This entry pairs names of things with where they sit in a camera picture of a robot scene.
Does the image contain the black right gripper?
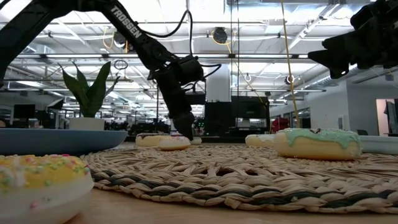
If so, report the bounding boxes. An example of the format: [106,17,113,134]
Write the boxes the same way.
[307,0,398,79]

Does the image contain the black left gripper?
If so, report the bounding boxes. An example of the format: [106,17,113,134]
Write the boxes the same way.
[147,60,195,141]

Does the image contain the small white colourful-sprinkled donut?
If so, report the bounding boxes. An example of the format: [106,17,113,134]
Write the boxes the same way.
[159,136,192,152]

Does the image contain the large chocolate white-drizzled donut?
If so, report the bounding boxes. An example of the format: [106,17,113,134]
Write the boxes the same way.
[135,133,172,148]

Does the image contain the large white blue-drizzled donut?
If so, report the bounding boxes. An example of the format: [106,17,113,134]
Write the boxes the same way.
[244,134,277,148]

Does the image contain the large mint chocolate-drizzled donut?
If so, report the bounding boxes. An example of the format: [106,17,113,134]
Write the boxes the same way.
[273,128,363,162]

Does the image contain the small orange-yellow sprinkled donut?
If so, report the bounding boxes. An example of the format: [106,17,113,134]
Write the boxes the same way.
[0,154,95,224]

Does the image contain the black cabinet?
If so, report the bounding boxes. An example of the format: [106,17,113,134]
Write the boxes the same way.
[203,95,271,139]

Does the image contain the round woven straw placemat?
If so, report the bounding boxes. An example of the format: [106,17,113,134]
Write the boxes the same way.
[81,143,398,215]

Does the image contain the green leafy plant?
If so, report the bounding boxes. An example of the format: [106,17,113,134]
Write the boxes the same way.
[58,60,121,119]

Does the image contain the white plant pot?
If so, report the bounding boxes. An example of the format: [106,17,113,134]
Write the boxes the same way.
[68,117,106,131]

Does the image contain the red object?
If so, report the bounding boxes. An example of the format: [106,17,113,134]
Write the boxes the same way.
[271,117,290,134]

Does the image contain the light blue plate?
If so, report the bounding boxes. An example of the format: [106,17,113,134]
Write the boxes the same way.
[359,135,398,156]

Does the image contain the dark blue plate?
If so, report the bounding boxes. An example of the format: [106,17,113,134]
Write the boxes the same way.
[0,129,129,157]

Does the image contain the black monitor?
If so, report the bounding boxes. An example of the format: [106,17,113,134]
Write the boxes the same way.
[13,104,36,121]

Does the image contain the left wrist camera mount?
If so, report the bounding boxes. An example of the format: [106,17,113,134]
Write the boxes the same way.
[177,55,205,85]

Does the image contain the yellow cable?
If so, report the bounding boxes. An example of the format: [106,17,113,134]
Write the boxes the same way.
[280,0,302,129]

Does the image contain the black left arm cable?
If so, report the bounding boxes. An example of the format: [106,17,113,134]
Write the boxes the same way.
[138,9,223,91]

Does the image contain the black ceiling cord reel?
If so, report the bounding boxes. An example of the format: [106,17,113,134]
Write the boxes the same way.
[113,30,129,50]
[212,27,229,45]

